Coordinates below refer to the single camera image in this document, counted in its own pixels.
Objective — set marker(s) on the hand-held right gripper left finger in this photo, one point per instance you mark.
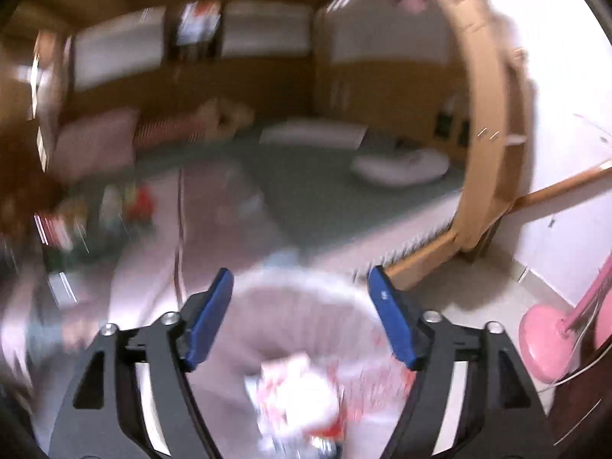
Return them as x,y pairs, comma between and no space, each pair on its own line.
208,325

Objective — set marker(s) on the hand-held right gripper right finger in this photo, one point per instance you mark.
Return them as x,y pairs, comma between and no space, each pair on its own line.
397,320

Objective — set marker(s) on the white bin with pink bag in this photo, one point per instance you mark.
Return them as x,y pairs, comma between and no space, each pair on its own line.
296,325

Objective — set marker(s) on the red snack packet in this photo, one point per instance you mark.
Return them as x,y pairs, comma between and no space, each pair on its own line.
143,203

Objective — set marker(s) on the pink grey plaid sheet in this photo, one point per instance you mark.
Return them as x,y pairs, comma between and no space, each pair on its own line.
143,287

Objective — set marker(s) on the striped plush toy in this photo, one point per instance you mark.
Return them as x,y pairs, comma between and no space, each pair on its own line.
167,129

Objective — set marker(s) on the white flat board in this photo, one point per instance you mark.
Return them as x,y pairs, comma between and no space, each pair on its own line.
311,133

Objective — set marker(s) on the pink pillow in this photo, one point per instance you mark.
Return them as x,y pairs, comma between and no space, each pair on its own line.
95,138

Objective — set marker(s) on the brown floral cushion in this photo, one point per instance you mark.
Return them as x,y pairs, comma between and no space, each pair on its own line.
24,186

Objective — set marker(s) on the stack of folded cloths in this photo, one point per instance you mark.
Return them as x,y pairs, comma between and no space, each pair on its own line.
198,21

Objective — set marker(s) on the wooden bed frame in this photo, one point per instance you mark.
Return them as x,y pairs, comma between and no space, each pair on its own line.
483,153

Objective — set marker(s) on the wooden wall cabinet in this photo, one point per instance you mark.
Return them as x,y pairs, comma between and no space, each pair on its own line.
248,86

